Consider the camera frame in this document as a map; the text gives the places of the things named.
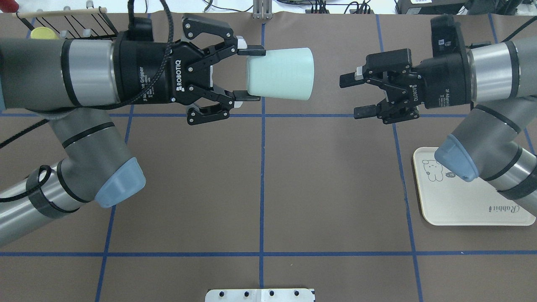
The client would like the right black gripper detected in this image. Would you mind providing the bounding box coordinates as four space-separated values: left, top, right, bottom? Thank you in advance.
339 48 470 125

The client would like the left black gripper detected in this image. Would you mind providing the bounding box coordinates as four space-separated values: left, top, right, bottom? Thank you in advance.
113 14 266 125

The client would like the mint green cup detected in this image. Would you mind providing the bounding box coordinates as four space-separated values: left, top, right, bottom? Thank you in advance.
247 48 315 101

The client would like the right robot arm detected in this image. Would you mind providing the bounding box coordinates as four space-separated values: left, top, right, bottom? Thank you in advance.
339 36 537 215

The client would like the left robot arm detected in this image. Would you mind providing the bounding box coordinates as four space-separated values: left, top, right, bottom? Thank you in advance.
0 13 267 245

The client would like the cream rabbit serving tray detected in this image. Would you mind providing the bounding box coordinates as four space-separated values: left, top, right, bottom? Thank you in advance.
412 147 536 226

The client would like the yellow cup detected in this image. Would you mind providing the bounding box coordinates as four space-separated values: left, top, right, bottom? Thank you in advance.
29 27 60 40

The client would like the black power box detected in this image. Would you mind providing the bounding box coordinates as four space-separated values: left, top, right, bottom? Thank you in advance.
395 0 466 15

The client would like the red bottle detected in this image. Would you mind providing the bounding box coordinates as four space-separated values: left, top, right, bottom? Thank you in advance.
0 0 20 13

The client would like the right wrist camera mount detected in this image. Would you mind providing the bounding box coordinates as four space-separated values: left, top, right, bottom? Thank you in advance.
430 15 466 57

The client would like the aluminium frame post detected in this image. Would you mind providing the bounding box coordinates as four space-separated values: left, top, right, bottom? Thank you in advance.
252 0 274 20

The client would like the wooden rack handle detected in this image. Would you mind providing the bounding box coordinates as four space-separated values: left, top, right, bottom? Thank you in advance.
11 6 108 18

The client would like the black wire cup rack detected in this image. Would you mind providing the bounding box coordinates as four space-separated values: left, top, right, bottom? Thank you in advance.
16 1 119 41

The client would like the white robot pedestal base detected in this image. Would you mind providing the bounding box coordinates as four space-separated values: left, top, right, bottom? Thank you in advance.
204 288 316 302

